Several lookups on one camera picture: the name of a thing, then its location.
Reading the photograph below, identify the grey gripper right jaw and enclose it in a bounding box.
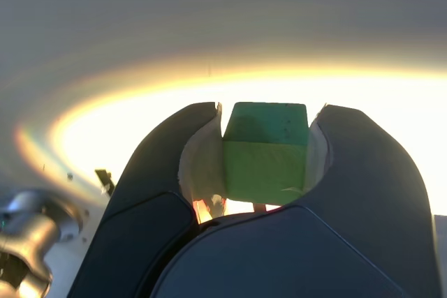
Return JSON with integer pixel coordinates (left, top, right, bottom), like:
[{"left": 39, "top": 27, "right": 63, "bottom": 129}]
[{"left": 139, "top": 103, "right": 446, "bottom": 298}]

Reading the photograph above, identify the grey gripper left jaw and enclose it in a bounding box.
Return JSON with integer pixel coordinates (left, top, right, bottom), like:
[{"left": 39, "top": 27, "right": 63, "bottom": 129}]
[{"left": 66, "top": 101, "right": 225, "bottom": 298}]

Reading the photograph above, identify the green cube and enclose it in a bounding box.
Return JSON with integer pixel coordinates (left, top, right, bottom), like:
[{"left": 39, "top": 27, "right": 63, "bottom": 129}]
[{"left": 221, "top": 101, "right": 312, "bottom": 207}]

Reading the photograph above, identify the black tape strip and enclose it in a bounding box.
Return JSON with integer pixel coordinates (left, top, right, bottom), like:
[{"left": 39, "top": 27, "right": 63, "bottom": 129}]
[{"left": 94, "top": 168, "right": 117, "bottom": 198}]

